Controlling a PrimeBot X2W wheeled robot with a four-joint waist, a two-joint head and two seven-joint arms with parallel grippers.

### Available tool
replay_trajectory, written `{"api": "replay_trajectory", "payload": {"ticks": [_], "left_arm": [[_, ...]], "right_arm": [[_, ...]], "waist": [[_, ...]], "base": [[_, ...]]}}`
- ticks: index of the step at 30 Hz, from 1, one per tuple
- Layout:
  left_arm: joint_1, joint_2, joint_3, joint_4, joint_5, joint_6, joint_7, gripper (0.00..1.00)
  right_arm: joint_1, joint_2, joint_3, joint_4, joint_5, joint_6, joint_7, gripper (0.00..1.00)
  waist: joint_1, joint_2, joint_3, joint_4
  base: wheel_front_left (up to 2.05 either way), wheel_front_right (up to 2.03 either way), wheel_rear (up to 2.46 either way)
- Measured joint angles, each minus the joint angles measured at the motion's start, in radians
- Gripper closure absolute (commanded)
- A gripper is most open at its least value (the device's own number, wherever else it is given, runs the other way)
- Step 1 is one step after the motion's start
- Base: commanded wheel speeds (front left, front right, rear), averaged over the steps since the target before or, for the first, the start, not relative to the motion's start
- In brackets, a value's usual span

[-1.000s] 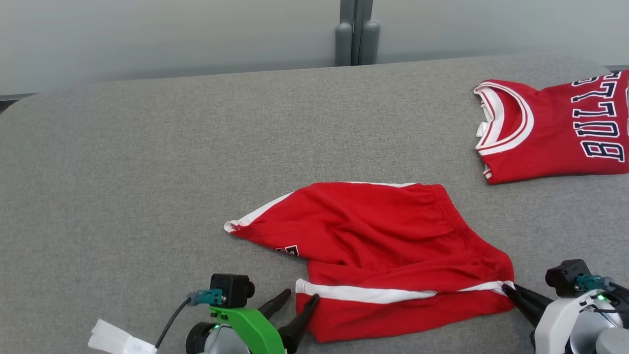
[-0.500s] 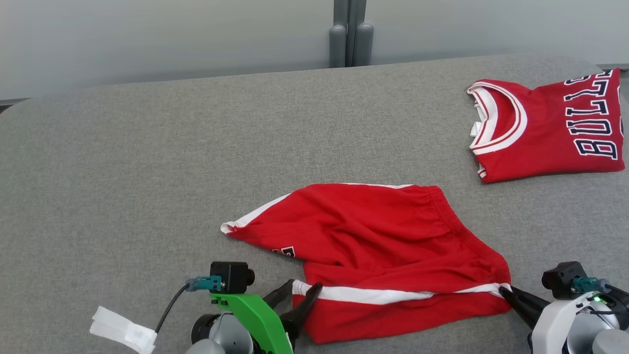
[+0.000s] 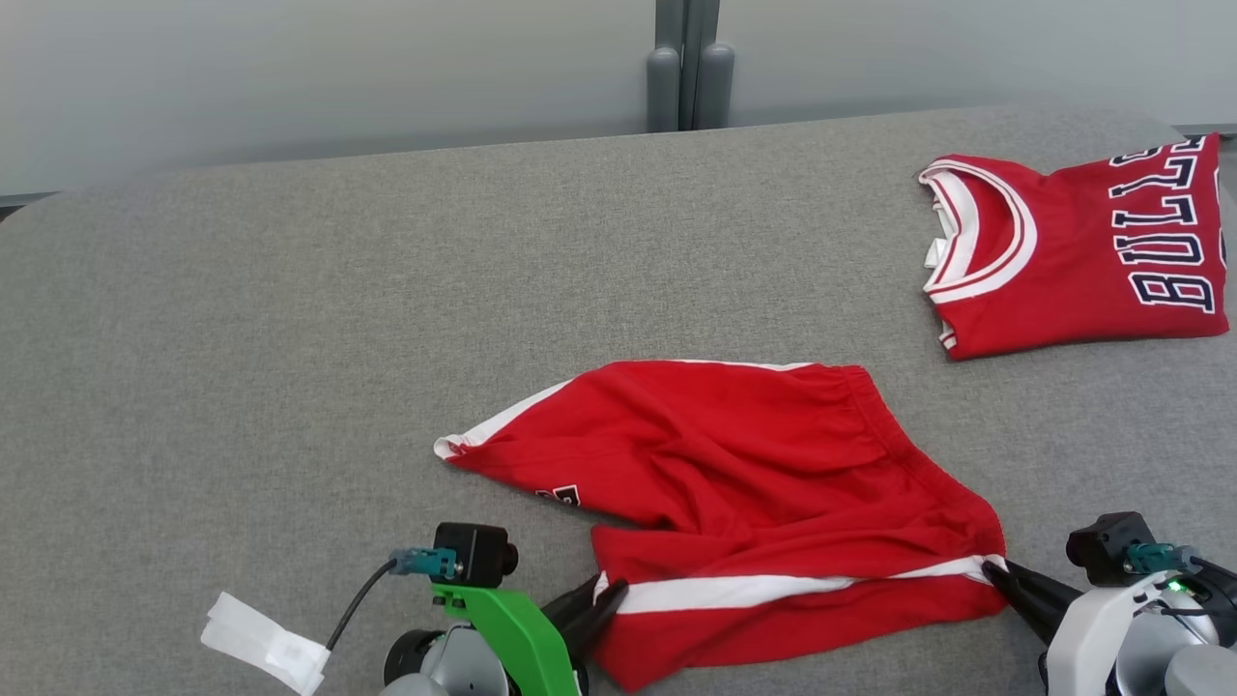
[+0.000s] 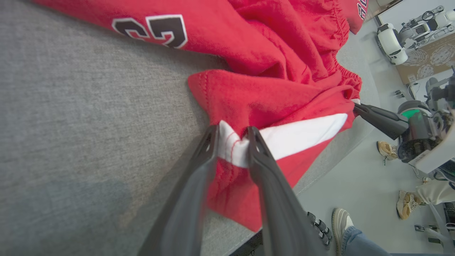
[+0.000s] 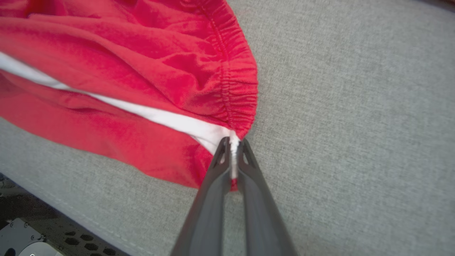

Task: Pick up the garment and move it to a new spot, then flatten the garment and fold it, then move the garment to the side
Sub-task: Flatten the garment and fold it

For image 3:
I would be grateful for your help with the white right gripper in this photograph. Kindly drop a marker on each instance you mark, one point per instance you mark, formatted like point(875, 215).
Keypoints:
point(1082, 648)

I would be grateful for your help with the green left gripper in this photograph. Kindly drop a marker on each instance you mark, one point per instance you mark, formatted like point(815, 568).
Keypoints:
point(522, 648)

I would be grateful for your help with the red basketball shorts white stripe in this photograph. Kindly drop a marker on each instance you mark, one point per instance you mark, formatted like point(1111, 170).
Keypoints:
point(754, 464)

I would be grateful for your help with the red Bulls basketball jersey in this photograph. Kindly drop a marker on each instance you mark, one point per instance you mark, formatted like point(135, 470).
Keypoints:
point(1073, 271)

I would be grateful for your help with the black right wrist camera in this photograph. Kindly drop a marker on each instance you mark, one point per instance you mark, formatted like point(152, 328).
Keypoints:
point(1107, 546)

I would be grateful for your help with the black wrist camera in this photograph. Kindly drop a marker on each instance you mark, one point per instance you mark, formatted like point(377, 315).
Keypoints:
point(474, 553)
point(1107, 546)

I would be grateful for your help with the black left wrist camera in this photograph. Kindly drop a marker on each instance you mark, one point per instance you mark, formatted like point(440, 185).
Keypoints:
point(474, 553)

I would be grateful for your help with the grey double partition post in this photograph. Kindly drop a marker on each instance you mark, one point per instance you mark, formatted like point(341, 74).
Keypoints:
point(689, 58)

